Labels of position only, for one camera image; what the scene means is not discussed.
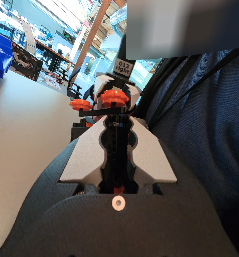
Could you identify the black car kit box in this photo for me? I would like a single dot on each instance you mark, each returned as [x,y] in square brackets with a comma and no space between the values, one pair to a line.
[27,66]

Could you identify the white sign board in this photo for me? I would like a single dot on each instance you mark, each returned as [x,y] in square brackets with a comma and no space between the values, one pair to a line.
[28,34]

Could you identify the long background desk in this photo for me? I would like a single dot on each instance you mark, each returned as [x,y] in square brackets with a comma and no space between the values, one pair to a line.
[55,52]

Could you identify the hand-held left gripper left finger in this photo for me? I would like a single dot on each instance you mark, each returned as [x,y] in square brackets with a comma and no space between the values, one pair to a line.
[81,160]

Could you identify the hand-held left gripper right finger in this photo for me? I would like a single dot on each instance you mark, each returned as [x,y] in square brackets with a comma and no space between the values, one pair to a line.
[153,160]

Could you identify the black office chair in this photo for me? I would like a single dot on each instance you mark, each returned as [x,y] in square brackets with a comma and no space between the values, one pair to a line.
[74,82]

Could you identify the building kit robot model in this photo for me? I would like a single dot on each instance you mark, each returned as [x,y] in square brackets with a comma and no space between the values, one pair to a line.
[113,98]

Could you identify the wooden support column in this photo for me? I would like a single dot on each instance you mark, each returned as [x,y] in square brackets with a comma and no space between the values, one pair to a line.
[91,32]

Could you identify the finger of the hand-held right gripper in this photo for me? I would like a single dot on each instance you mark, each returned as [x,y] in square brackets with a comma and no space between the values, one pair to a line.
[135,96]
[100,88]

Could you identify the person's blue sweater torso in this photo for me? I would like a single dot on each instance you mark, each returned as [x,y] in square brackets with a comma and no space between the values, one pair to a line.
[208,140]

